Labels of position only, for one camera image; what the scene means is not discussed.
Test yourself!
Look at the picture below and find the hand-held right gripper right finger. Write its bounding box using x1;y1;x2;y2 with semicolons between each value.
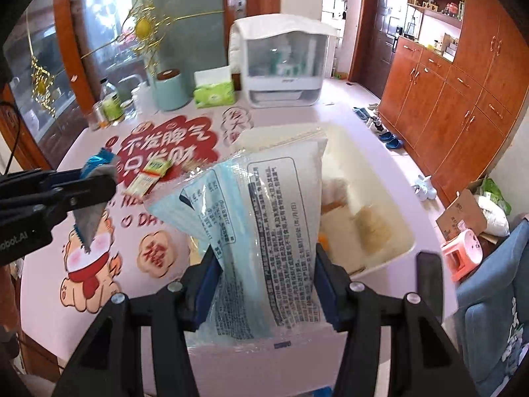
315;242;482;397

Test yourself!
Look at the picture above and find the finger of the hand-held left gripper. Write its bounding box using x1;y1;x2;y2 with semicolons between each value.
0;168;85;203
37;174;117;226

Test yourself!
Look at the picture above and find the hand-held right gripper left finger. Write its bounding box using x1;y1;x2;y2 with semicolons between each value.
52;246;224;397

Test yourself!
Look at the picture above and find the small blue foil snack packet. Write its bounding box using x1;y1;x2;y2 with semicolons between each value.
73;149;118;255

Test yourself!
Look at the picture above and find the large light blue snack packet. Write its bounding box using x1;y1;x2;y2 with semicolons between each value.
146;128;331;350

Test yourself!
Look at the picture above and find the white plastic bin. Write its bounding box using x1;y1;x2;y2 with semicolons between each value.
231;123;417;278

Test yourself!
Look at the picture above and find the small white orange packet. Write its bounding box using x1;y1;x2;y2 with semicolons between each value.
126;174;160;196

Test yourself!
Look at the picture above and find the small green yellow packet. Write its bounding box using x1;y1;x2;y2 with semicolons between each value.
142;160;172;176

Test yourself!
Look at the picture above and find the clear packet of yellow crackers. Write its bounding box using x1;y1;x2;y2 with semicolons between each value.
355;206;401;255

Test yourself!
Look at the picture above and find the pink printed table cover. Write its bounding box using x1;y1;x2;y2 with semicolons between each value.
19;76;459;397

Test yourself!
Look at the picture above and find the glass bottle with green label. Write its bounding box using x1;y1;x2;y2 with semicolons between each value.
100;78;122;122

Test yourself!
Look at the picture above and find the white squeeze bottle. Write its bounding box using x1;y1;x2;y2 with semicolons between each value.
118;75;155;114

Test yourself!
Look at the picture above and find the teal canister with brown lid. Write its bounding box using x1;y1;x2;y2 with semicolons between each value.
154;69;184;111

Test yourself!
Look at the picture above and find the pink plastic stool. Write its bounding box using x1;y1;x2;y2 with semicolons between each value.
440;230;482;282

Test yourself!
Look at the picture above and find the wooden sliding glass door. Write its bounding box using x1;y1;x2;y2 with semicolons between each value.
0;0;282;170

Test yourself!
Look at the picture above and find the cardboard box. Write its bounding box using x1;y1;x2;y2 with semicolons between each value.
436;189;487;241

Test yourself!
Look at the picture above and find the green tissue box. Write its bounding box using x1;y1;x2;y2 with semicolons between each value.
194;66;235;109

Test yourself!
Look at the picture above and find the blue sofa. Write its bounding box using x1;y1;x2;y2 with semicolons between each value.
455;215;529;397

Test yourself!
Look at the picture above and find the white plastic bag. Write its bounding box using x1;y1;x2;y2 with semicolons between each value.
475;192;511;236

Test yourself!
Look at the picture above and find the green plastic bag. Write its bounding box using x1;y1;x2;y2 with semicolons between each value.
479;178;511;211

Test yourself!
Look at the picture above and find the white storage cabinet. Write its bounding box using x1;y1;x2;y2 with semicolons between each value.
228;14;337;109

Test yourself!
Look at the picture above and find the white cloth cover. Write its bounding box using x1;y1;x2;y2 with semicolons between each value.
234;14;337;41

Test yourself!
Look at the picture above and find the dark entrance door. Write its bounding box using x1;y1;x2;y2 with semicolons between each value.
364;0;410;79

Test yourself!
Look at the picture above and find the wooden wall cabinet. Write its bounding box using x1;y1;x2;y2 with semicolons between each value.
378;0;529;216

